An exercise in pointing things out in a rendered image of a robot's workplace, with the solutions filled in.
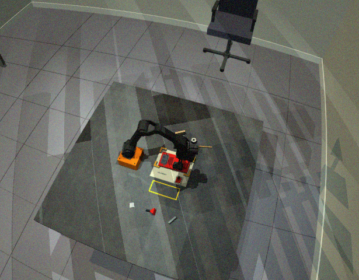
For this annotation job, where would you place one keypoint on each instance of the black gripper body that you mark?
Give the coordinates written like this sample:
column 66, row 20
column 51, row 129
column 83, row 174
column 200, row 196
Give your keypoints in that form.
column 178, row 165

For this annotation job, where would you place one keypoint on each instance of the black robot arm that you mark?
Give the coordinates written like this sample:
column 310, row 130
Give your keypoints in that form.
column 181, row 143

